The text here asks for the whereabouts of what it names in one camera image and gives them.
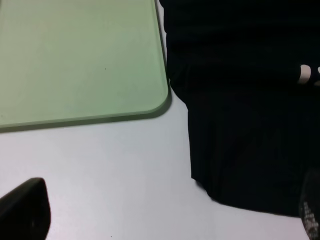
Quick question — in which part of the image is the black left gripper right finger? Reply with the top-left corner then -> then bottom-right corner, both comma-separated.
299,169 -> 320,240

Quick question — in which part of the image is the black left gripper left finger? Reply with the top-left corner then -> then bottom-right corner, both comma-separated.
0,177 -> 51,240

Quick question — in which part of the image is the black short sleeve t-shirt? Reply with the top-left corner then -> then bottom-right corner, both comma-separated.
161,0 -> 320,217

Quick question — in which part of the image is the light green plastic tray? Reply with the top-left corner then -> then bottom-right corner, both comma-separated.
0,0 -> 169,128

